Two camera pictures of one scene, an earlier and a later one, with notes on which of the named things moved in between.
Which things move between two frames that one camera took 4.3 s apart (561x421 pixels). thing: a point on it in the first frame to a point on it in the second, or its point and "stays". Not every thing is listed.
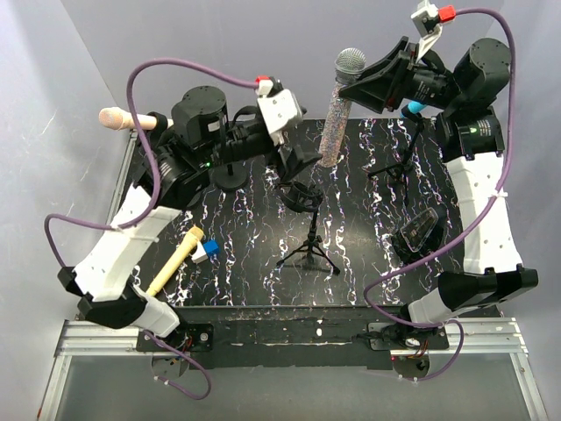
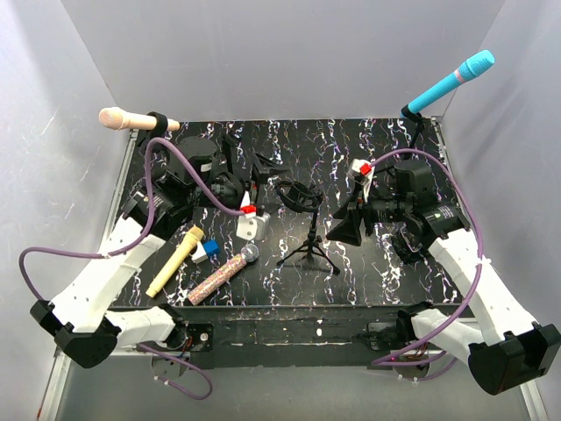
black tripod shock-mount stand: [305, 197] stays
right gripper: [376, 92] to [347, 231]
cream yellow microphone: [194, 235] stays
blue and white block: [205, 251] stays
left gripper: [293, 166] to [266, 168]
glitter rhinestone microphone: [349, 62] to [249, 253]
